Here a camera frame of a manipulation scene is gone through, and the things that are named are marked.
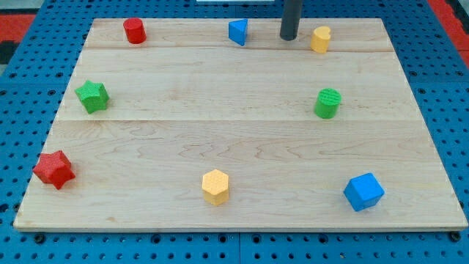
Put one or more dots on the blue triangle block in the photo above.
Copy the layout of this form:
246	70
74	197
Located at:
237	31

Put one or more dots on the red cylinder block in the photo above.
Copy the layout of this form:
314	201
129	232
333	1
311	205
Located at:
134	30

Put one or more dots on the yellow hexagon block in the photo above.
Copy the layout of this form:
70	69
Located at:
215	187

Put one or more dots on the green star block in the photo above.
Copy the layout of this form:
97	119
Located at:
93	96

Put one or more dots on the wooden board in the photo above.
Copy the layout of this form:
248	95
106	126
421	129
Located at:
188	100

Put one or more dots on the yellow heart block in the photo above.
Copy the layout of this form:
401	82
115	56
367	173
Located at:
320	39

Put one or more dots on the red star block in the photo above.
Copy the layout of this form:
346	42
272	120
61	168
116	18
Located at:
54	168

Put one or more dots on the green cylinder block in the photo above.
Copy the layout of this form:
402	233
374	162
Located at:
327	103

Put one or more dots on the blue cube block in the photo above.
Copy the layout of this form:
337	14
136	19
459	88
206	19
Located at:
363	191

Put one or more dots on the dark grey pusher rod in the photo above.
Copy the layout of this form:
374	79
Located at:
290	19

